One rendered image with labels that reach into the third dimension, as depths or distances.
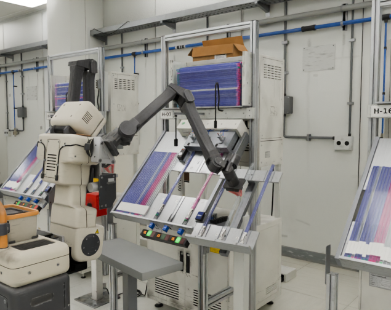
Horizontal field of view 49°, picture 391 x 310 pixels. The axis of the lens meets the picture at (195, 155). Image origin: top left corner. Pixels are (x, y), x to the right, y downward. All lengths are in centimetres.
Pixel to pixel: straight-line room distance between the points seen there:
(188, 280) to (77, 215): 110
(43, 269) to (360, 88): 297
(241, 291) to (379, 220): 78
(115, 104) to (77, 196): 182
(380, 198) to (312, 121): 207
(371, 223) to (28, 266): 140
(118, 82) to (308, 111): 172
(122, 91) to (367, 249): 256
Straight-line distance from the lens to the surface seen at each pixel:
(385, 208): 205
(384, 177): 216
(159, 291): 309
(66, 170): 199
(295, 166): 415
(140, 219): 261
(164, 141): 300
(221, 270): 268
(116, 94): 378
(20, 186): 380
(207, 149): 205
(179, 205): 250
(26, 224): 189
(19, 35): 779
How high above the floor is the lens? 129
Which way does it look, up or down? 4 degrees down
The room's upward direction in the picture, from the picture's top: straight up
